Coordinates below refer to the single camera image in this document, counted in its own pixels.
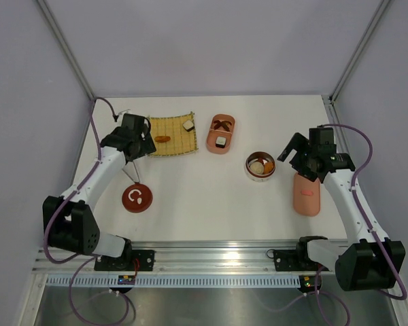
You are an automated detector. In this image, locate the orange fried food piece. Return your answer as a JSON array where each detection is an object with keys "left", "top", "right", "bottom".
[{"left": 263, "top": 162, "right": 275, "bottom": 175}]

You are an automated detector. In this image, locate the round white rice ball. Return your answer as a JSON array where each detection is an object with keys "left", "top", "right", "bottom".
[{"left": 250, "top": 161, "right": 264, "bottom": 175}]

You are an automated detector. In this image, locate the white black sushi cube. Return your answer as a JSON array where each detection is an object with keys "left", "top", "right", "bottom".
[{"left": 215, "top": 136, "right": 227, "bottom": 148}]

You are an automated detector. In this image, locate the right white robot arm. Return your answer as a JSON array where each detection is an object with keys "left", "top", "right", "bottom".
[{"left": 277, "top": 124, "right": 407, "bottom": 300}]

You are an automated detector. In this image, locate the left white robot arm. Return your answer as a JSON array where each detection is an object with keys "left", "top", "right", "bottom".
[{"left": 42, "top": 113, "right": 156, "bottom": 271}]

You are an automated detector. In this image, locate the pink lunch box lid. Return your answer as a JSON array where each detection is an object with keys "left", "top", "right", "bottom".
[{"left": 292, "top": 173, "right": 321, "bottom": 217}]

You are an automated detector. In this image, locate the pink oval lunch box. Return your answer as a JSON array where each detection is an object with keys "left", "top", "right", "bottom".
[{"left": 206, "top": 113, "right": 235, "bottom": 155}]

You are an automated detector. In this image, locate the orange carrot piece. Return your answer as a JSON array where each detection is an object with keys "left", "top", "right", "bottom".
[{"left": 154, "top": 136, "right": 171, "bottom": 143}]

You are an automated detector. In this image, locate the red round bowl lid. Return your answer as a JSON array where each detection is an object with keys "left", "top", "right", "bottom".
[{"left": 122, "top": 183, "right": 153, "bottom": 213}]

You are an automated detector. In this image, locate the round metal bowl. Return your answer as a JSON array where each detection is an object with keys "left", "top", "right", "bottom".
[{"left": 243, "top": 151, "right": 276, "bottom": 182}]

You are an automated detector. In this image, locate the yellow bamboo mat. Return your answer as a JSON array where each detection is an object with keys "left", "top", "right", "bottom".
[{"left": 149, "top": 111, "right": 198, "bottom": 158}]

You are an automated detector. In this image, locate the white brown sushi cube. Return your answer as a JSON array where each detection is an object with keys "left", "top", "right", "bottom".
[{"left": 182, "top": 120, "right": 195, "bottom": 132}]

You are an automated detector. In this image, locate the right aluminium frame post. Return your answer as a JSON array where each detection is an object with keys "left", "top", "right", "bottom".
[{"left": 329, "top": 0, "right": 394, "bottom": 105}]

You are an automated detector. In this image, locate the aluminium frame post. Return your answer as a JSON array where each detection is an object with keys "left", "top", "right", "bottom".
[
  {"left": 34, "top": 0, "right": 95, "bottom": 101},
  {"left": 329, "top": 0, "right": 394, "bottom": 105}
]

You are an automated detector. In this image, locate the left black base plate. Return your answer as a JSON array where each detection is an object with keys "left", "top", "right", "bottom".
[{"left": 94, "top": 250, "right": 155, "bottom": 272}]

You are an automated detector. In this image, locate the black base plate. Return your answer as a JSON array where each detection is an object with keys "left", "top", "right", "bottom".
[
  {"left": 265, "top": 249, "right": 337, "bottom": 272},
  {"left": 94, "top": 250, "right": 155, "bottom": 272}
]

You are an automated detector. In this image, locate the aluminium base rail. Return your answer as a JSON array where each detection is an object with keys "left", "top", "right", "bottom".
[{"left": 31, "top": 239, "right": 315, "bottom": 276}]

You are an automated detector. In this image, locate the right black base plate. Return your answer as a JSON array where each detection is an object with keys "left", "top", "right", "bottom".
[{"left": 265, "top": 249, "right": 337, "bottom": 272}]

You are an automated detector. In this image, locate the white slotted cable duct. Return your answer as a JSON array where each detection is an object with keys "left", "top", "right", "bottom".
[{"left": 46, "top": 274, "right": 301, "bottom": 289}]

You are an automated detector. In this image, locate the left aluminium frame post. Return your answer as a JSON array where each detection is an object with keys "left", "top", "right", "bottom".
[{"left": 34, "top": 0, "right": 95, "bottom": 101}]

